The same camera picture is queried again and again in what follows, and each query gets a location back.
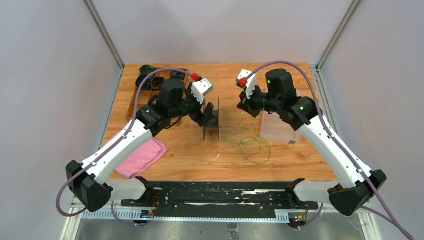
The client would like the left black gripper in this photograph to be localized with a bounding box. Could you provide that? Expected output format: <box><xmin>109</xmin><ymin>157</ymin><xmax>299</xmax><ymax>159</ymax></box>
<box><xmin>170</xmin><ymin>82</ymin><xmax>217</xmax><ymax>127</ymax></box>

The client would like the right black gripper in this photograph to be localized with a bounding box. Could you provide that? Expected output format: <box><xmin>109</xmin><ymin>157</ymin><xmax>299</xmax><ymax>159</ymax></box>
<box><xmin>236</xmin><ymin>82</ymin><xmax>281</xmax><ymax>118</ymax></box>

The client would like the black cable spool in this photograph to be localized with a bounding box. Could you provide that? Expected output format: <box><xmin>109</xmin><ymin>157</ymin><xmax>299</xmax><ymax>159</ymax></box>
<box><xmin>202</xmin><ymin>98</ymin><xmax>220</xmax><ymax>141</ymax></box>

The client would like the clear plastic box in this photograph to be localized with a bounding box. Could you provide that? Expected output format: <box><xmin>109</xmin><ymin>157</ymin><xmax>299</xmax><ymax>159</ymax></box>
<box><xmin>259</xmin><ymin>111</ymin><xmax>301</xmax><ymax>145</ymax></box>

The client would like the thin green wire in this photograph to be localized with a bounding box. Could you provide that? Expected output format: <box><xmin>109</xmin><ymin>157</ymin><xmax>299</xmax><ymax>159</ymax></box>
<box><xmin>221</xmin><ymin>104</ymin><xmax>273</xmax><ymax>166</ymax></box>

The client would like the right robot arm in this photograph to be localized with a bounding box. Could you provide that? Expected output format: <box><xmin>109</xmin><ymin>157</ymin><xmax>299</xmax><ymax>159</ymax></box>
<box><xmin>235</xmin><ymin>68</ymin><xmax>387</xmax><ymax>216</ymax></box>

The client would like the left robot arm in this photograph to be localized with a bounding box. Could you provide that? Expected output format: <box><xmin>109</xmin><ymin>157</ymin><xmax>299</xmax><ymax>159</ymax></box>
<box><xmin>65</xmin><ymin>78</ymin><xmax>215</xmax><ymax>212</ymax></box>

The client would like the wooden compartment tray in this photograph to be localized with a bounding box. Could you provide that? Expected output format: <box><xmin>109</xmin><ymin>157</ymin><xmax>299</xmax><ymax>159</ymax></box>
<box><xmin>125</xmin><ymin>65</ymin><xmax>190</xmax><ymax>122</ymax></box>

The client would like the pink cloth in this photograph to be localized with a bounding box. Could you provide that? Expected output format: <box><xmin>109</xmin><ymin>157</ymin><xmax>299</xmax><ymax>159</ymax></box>
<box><xmin>115</xmin><ymin>138</ymin><xmax>168</xmax><ymax>179</ymax></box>

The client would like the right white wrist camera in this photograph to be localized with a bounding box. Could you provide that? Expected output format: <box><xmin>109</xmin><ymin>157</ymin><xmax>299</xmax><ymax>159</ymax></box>
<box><xmin>235</xmin><ymin>69</ymin><xmax>257</xmax><ymax>99</ymax></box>

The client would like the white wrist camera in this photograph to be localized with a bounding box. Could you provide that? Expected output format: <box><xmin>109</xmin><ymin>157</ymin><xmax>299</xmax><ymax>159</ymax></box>
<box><xmin>235</xmin><ymin>69</ymin><xmax>257</xmax><ymax>99</ymax></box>
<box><xmin>190</xmin><ymin>73</ymin><xmax>214</xmax><ymax>105</ymax></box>

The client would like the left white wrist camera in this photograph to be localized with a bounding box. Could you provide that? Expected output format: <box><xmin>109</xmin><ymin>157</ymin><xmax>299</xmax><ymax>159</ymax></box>
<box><xmin>190</xmin><ymin>73</ymin><xmax>214</xmax><ymax>105</ymax></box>

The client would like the black coiled cable middle compartment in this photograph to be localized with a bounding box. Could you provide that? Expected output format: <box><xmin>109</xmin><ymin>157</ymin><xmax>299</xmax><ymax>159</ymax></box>
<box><xmin>151</xmin><ymin>76</ymin><xmax>168</xmax><ymax>92</ymax></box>

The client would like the black coiled cable compartment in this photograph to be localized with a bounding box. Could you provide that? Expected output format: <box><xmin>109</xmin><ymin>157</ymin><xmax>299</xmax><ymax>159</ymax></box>
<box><xmin>151</xmin><ymin>76</ymin><xmax>168</xmax><ymax>92</ymax></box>
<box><xmin>135</xmin><ymin>74</ymin><xmax>154</xmax><ymax>91</ymax></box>

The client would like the black coiled cable left compartment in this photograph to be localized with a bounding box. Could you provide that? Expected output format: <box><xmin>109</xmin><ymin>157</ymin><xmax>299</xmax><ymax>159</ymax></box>
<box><xmin>135</xmin><ymin>74</ymin><xmax>154</xmax><ymax>91</ymax></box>

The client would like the coiled cable outside tray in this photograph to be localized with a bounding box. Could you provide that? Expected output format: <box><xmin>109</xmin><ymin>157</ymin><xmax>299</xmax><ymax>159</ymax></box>
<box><xmin>139</xmin><ymin>64</ymin><xmax>158</xmax><ymax>78</ymax></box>

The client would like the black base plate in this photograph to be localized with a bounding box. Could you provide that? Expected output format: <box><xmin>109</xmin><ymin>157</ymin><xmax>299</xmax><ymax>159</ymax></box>
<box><xmin>118</xmin><ymin>181</ymin><xmax>320</xmax><ymax>218</ymax></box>

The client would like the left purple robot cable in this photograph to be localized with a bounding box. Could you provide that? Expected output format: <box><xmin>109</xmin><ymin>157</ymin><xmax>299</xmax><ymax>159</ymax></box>
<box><xmin>55</xmin><ymin>67</ymin><xmax>200</xmax><ymax>228</ymax></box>

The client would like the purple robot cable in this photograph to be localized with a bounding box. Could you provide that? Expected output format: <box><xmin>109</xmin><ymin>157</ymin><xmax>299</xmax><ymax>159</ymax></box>
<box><xmin>55</xmin><ymin>67</ymin><xmax>200</xmax><ymax>228</ymax></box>
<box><xmin>239</xmin><ymin>60</ymin><xmax>415</xmax><ymax>240</ymax></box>

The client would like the slotted aluminium cable duct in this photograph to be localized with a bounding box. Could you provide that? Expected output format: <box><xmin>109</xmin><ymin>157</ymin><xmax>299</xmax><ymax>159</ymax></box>
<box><xmin>81</xmin><ymin>208</ymin><xmax>290</xmax><ymax>224</ymax></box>

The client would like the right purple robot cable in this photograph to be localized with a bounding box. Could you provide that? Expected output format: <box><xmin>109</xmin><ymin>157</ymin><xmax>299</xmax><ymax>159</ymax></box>
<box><xmin>239</xmin><ymin>60</ymin><xmax>415</xmax><ymax>240</ymax></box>

